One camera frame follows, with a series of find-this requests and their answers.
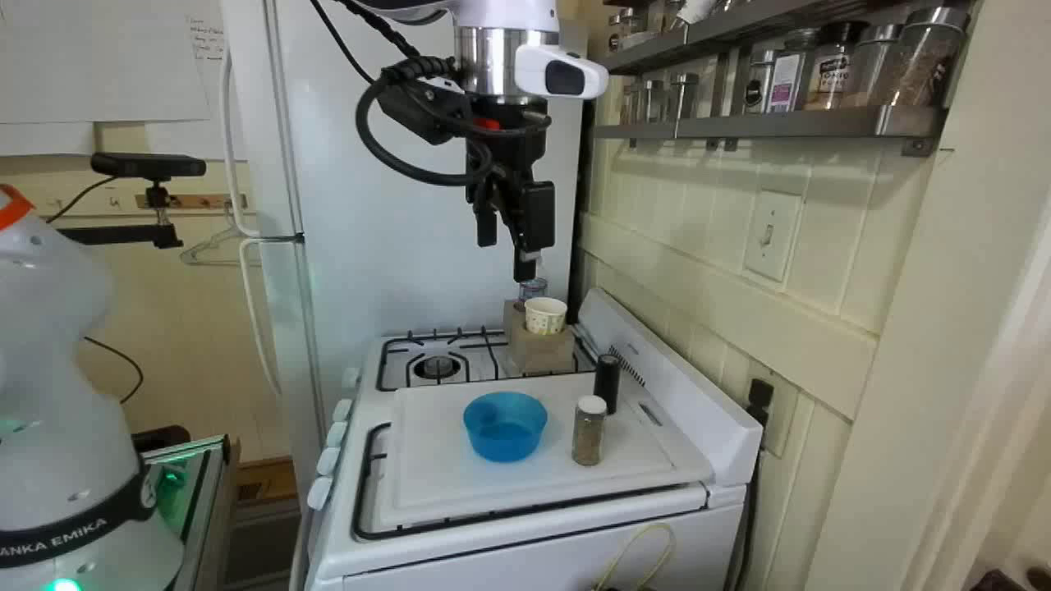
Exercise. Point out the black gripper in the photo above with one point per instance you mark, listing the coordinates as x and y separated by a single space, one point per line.
506 152

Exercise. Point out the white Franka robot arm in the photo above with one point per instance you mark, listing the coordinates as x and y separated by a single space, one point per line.
66 439

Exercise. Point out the glass spice jar steel lid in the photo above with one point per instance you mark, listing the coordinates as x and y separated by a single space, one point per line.
685 96
658 98
942 60
758 86
726 86
899 67
631 104

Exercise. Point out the black spice bottle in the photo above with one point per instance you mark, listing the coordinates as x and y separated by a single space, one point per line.
610 381

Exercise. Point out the blue plastic bowl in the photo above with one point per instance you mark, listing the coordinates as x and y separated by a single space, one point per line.
504 428

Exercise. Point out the white-capped brown spice bottle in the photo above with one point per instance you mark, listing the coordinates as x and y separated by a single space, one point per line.
590 439

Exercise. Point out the white-labelled spice jar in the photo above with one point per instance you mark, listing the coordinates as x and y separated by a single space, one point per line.
786 82

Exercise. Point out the black-capped labelled spice jar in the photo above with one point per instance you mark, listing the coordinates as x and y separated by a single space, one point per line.
840 69

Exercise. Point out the glass jar with lid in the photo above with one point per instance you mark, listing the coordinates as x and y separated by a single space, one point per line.
536 289

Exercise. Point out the white patterned paper cup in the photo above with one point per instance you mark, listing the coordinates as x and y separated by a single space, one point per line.
546 315

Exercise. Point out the brown cardboard box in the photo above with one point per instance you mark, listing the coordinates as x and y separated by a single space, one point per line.
542 353

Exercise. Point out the black stove grate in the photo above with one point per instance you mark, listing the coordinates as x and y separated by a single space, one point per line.
360 494
438 341

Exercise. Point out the white refrigerator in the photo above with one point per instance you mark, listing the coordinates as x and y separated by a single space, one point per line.
329 242

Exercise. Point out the white cutting board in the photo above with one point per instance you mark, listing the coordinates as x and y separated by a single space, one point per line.
438 461

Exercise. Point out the white ceramic cup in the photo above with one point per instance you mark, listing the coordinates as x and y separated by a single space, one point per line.
697 10

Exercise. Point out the black plug in outlet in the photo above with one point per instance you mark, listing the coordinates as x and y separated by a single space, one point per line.
760 397

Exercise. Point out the white gas stove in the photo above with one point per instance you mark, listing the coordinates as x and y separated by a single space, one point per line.
546 554

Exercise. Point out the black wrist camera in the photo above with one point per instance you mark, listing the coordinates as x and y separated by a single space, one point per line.
421 104

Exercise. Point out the cream light switch plate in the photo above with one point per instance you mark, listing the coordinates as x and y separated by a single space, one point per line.
773 234

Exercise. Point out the steel wall spice rack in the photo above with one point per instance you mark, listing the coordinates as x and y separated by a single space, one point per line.
768 122

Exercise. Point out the black camera on stand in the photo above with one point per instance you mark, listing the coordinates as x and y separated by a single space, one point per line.
149 165

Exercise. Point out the white wall board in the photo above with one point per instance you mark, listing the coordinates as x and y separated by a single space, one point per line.
100 60

